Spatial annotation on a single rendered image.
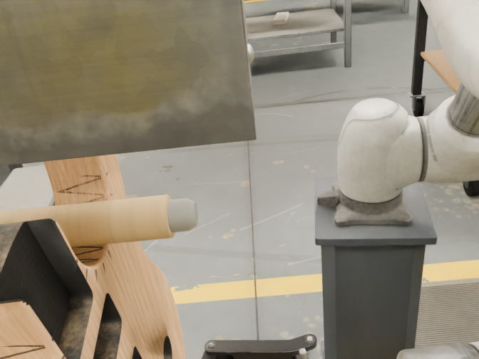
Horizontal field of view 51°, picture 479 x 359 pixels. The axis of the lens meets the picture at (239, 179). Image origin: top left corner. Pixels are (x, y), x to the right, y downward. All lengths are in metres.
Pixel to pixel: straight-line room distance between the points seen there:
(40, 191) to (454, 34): 0.54
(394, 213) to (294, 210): 1.28
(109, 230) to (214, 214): 2.18
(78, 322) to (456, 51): 0.44
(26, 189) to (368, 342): 1.03
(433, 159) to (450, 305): 0.98
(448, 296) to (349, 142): 1.07
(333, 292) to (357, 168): 0.35
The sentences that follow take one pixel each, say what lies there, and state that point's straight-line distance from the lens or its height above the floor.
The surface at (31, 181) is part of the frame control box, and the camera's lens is 0.77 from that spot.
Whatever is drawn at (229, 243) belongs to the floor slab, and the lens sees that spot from 2.33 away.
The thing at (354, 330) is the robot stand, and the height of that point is 0.37.
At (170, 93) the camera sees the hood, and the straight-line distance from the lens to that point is 0.16.
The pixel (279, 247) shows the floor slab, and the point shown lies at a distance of 2.28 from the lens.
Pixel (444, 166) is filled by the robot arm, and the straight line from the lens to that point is 1.19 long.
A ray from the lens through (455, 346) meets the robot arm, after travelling 0.45.
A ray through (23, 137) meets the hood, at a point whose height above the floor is 1.40.
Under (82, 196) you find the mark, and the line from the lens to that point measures 0.41.
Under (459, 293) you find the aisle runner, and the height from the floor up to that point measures 0.00.
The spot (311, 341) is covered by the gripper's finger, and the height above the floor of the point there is 1.11.
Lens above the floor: 1.46
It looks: 32 degrees down
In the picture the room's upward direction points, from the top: 7 degrees counter-clockwise
